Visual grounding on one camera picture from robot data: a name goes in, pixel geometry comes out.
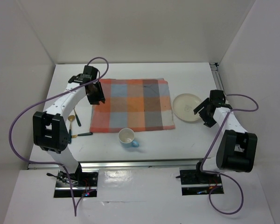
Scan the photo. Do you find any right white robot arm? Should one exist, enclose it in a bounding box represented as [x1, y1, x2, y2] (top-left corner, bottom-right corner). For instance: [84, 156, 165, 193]
[193, 90, 258, 173]

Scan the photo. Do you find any aluminium rail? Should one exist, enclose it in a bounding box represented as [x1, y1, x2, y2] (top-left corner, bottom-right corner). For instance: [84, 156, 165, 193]
[27, 157, 248, 170]
[209, 62, 245, 159]

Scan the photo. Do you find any gold knife green handle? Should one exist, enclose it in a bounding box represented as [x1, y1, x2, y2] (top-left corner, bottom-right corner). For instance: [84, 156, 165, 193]
[71, 132, 93, 138]

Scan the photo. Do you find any aluminium right side rail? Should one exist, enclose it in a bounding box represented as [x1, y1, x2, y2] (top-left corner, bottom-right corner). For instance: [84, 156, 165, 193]
[209, 62, 245, 159]

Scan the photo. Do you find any aluminium front rail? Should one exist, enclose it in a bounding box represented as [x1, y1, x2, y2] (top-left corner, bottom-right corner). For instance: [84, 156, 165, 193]
[27, 157, 248, 170]

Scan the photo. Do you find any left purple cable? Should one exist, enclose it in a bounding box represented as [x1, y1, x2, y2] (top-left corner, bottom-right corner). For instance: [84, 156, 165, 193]
[8, 57, 109, 217]

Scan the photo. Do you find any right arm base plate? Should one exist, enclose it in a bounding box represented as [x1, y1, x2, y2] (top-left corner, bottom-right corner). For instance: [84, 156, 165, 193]
[175, 169, 224, 196]

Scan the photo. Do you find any light blue mug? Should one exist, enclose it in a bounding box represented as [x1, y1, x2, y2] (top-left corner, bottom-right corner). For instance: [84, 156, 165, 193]
[118, 128, 139, 148]

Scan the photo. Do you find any purple cable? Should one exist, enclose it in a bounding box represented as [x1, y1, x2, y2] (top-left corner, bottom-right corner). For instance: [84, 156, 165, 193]
[200, 94, 259, 215]
[8, 57, 109, 217]

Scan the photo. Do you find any cream ceramic plate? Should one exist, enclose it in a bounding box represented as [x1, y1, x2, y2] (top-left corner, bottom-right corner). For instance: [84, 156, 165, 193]
[172, 93, 202, 122]

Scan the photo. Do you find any orange blue checkered cloth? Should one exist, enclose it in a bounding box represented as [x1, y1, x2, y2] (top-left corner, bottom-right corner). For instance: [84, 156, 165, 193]
[90, 78, 175, 133]

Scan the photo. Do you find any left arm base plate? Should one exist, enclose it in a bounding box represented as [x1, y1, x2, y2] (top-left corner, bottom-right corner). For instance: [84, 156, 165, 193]
[47, 170, 98, 198]

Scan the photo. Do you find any gold spoon green handle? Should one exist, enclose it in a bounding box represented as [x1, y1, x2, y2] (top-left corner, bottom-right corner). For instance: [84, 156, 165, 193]
[68, 115, 76, 144]

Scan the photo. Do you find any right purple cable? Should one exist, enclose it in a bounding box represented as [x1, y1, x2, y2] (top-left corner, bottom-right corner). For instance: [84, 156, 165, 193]
[200, 94, 259, 215]

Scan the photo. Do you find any gold fork green handle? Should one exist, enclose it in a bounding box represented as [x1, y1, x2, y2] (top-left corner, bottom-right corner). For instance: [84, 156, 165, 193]
[74, 108, 82, 127]

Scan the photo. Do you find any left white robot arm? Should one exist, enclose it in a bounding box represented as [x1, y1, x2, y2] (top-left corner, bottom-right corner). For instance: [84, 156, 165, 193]
[33, 65, 105, 186]

